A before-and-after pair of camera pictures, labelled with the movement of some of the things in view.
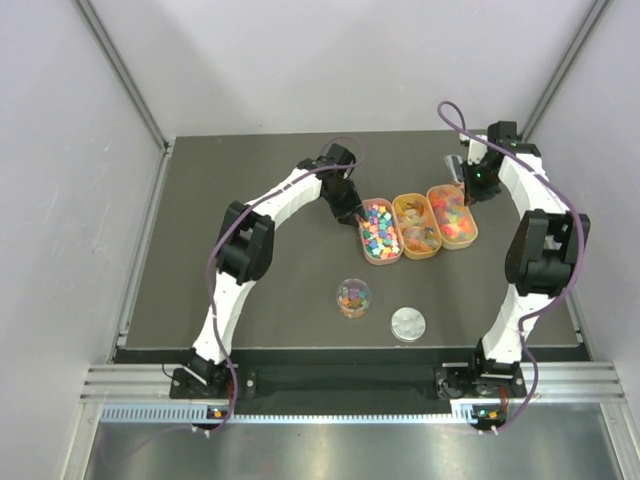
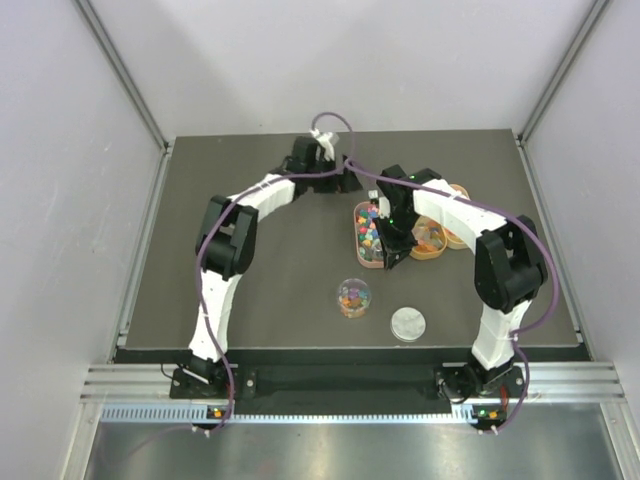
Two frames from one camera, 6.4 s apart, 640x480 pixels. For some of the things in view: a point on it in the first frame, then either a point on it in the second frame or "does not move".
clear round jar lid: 408,324 does not move
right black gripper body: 480,183 → 396,230
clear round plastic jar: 353,297 does not move
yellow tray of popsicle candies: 420,227 does not move
